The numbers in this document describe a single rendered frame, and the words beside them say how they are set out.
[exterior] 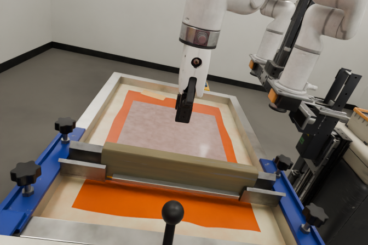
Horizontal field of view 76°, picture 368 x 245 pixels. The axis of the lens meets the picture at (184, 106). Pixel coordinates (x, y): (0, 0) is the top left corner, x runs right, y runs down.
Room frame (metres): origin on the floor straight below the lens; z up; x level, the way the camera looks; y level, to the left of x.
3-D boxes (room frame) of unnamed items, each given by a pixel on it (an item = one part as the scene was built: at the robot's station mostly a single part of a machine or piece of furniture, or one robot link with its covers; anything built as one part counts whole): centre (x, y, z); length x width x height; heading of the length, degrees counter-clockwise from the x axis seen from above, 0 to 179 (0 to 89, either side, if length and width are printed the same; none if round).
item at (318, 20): (0.91, -0.40, 1.37); 0.13 x 0.10 x 0.16; 49
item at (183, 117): (0.44, 0.00, 1.17); 0.03 x 0.03 x 0.07; 8
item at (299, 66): (0.92, -0.40, 1.21); 0.16 x 0.13 x 0.15; 92
